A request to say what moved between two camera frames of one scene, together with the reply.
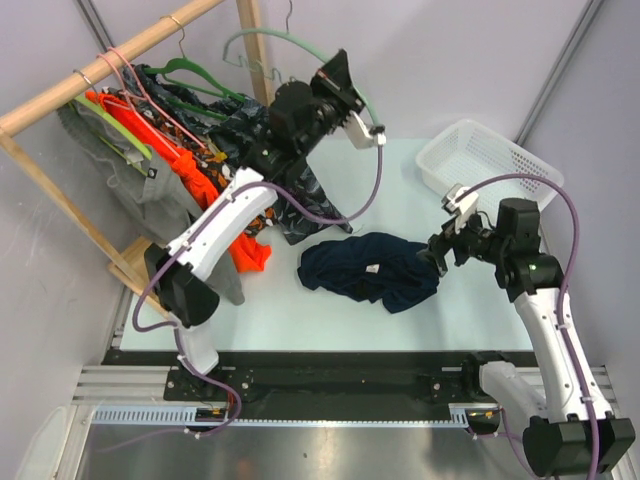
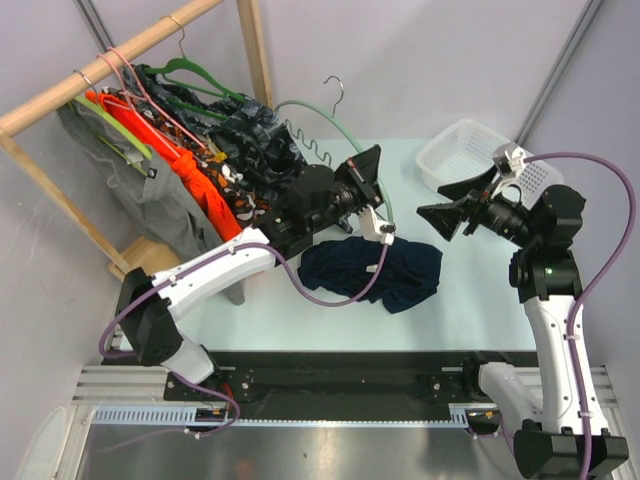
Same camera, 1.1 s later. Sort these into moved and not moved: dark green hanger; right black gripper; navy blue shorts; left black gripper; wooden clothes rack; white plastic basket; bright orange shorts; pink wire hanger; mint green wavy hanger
Moved: mint green wavy hanger; right black gripper; left black gripper
Not moved: white plastic basket; navy blue shorts; pink wire hanger; wooden clothes rack; dark green hanger; bright orange shorts
